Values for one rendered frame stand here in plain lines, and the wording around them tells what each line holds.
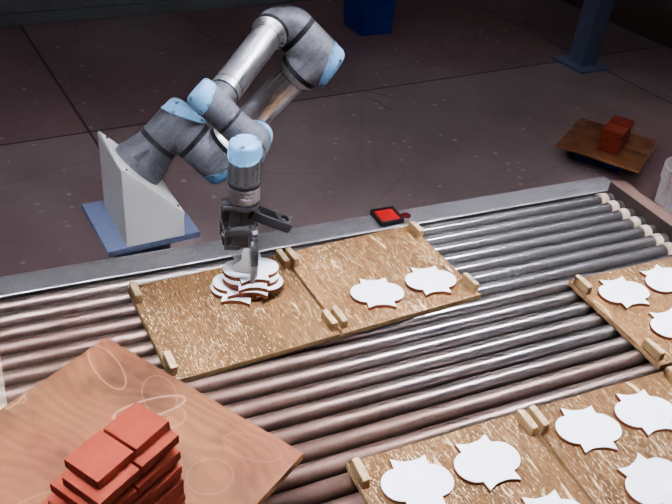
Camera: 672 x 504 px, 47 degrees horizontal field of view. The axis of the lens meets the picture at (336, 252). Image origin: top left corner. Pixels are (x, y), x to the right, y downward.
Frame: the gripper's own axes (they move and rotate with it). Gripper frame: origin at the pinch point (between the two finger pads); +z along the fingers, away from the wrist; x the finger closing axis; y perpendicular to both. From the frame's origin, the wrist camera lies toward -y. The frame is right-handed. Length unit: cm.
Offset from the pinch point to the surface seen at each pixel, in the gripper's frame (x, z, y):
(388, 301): 13.5, 4.5, -32.3
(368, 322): 18.9, 5.7, -25.3
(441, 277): 6, 5, -50
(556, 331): 29, 8, -72
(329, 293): 6.3, 5.7, -19.1
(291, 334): 19.7, 5.7, -5.9
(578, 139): -213, 88, -250
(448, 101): -300, 100, -202
